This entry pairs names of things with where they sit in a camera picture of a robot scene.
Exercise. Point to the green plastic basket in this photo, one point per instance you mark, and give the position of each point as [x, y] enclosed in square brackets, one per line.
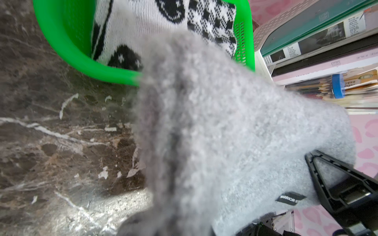
[67, 27]

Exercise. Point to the pink white book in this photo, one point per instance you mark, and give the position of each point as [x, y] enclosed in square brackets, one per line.
[343, 64]

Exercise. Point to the black white smiley scarf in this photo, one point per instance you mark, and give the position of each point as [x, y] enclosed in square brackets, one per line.
[121, 27]

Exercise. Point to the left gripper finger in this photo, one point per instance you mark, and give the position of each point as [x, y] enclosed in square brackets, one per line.
[353, 203]

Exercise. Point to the grey fuzzy scarf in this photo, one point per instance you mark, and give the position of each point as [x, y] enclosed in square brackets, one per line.
[221, 144]

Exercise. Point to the white file organizer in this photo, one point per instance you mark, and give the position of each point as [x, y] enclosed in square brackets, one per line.
[346, 36]

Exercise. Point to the blue lid pencil jar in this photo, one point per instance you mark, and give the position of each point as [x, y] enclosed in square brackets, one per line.
[327, 87]

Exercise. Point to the green binder folder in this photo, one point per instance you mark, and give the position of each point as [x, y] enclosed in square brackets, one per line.
[301, 20]

